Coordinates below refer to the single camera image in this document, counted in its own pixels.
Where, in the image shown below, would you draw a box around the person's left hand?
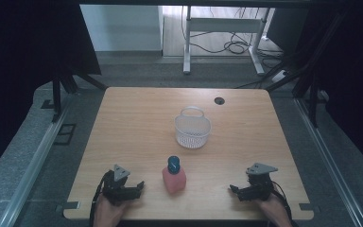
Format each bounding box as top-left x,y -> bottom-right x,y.
93,193 -> 132,227

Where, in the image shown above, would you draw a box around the white power strip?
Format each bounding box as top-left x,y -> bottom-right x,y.
271,69 -> 289,84

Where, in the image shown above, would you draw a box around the black curtain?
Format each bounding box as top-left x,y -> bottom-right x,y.
296,0 -> 363,182
0,0 -> 102,184

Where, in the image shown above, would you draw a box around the pink bottle with blue cap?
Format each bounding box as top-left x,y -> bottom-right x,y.
161,155 -> 187,195

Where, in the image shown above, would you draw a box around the person's right hand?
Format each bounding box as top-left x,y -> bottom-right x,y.
253,192 -> 293,227

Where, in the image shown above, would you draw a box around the white desk frame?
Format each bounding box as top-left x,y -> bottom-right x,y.
182,5 -> 274,76

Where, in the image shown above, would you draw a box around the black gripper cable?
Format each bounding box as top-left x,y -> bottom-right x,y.
88,176 -> 108,227
271,180 -> 299,227

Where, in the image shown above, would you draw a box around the black floor cables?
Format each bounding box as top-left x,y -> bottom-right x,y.
181,6 -> 285,61

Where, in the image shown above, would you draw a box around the black metal stand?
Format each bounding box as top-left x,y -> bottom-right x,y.
266,12 -> 348,129
51,70 -> 109,124

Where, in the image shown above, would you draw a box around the aluminium rail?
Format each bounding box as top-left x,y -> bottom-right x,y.
0,94 -> 74,227
294,97 -> 363,227

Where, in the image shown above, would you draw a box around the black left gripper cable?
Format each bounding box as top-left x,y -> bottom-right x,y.
88,176 -> 108,227

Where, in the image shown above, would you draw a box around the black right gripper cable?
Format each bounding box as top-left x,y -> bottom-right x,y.
271,180 -> 299,227

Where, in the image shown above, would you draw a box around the white plastic basket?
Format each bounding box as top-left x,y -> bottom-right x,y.
174,105 -> 213,149

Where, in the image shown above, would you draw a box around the dark box under desk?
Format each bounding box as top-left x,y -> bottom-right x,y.
266,7 -> 310,54

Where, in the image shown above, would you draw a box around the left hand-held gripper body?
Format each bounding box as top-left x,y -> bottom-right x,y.
101,163 -> 131,207

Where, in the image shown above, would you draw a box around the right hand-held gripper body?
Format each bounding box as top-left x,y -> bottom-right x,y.
245,162 -> 279,202

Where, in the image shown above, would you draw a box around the black square floor frame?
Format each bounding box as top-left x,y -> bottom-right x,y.
53,123 -> 78,147

